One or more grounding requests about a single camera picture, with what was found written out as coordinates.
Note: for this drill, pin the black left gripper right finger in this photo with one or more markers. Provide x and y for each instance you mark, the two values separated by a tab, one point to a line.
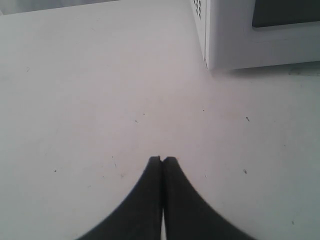
187	216

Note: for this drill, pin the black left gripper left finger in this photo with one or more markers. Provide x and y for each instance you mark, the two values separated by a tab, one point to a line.
139	216

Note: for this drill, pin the white microwave door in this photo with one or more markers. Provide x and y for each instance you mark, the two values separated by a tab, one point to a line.
243	34

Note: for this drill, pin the white microwave oven body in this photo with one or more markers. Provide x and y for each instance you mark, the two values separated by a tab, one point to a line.
199	10

